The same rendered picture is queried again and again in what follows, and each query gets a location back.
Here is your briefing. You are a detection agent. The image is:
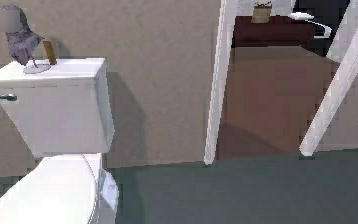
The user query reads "white toilet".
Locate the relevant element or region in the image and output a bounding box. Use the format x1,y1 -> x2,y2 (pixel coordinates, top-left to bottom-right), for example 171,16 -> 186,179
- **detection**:
0,57 -> 120,224

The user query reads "dark red wooden cabinet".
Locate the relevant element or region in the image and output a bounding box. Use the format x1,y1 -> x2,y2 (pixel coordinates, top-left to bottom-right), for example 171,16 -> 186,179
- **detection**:
232,14 -> 317,49

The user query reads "tan paper bag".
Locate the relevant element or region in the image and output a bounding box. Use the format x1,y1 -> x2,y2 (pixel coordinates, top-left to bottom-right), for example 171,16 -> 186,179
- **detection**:
251,1 -> 273,25

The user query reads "brown wooden stick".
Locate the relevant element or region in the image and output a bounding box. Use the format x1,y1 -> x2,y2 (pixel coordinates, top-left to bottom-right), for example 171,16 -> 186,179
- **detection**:
42,40 -> 58,66

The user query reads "white curved lamp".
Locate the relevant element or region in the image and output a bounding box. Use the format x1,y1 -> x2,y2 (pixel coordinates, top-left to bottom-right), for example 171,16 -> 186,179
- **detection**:
286,11 -> 333,39

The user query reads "grey bird figurine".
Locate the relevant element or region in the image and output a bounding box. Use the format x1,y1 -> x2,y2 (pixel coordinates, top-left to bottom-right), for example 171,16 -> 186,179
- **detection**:
0,4 -> 52,75

